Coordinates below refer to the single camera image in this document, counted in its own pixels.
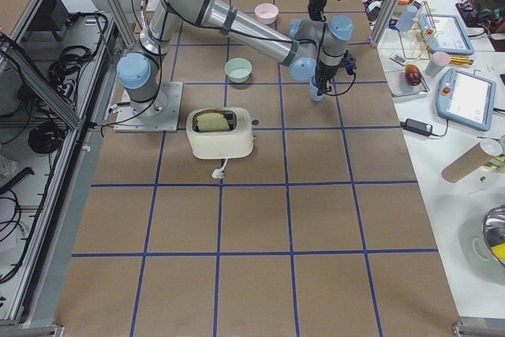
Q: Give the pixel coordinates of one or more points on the gold wire rack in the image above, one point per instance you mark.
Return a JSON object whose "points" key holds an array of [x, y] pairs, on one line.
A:
{"points": [[416, 41]]}

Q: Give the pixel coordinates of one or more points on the far teach pendant tablet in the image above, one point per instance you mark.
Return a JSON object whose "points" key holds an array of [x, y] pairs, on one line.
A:
{"points": [[444, 33]]}

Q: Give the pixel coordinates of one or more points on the blue cup on rack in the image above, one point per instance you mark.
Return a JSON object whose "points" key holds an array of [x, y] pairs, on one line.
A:
{"points": [[406, 19]]}

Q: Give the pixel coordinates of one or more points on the toast slice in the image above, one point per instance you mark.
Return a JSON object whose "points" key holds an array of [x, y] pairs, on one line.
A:
{"points": [[212, 122]]}

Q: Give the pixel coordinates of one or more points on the cardboard tube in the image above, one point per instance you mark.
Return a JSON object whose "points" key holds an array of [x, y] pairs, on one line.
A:
{"points": [[481, 153]]}

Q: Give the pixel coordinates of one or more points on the pink cup on desk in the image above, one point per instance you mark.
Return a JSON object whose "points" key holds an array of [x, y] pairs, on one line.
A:
{"points": [[437, 62]]}

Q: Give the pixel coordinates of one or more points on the near teach pendant tablet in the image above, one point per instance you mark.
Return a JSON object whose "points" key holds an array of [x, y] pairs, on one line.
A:
{"points": [[466, 98]]}

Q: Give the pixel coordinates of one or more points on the green bowl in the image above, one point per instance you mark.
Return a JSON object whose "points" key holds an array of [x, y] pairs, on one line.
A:
{"points": [[238, 70]]}

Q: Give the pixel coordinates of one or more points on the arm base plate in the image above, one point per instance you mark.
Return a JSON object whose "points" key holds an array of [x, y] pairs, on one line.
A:
{"points": [[162, 115]]}

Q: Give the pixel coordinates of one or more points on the blue cup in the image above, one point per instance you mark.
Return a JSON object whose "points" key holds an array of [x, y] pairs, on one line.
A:
{"points": [[314, 91], [406, 19]]}

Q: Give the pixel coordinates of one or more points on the pink bowl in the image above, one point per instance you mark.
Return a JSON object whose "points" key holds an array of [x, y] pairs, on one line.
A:
{"points": [[266, 13]]}

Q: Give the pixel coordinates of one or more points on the steel mixing bowl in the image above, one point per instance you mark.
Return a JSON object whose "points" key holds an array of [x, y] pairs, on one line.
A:
{"points": [[493, 232]]}

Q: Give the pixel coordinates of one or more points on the teach pendant tablet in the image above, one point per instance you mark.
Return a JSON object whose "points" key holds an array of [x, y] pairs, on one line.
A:
{"points": [[466, 98], [444, 33]]}

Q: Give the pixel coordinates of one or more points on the black power adapter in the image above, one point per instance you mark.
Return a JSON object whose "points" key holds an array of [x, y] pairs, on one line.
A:
{"points": [[415, 126]]}

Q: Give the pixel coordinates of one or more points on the red mango fruit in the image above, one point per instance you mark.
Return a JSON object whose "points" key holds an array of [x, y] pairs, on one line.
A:
{"points": [[412, 75]]}

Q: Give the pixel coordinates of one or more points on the white toaster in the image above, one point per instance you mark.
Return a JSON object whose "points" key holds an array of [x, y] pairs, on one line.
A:
{"points": [[237, 142]]}

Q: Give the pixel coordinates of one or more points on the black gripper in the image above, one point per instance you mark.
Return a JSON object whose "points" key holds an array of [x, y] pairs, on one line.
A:
{"points": [[325, 71], [316, 1]]}

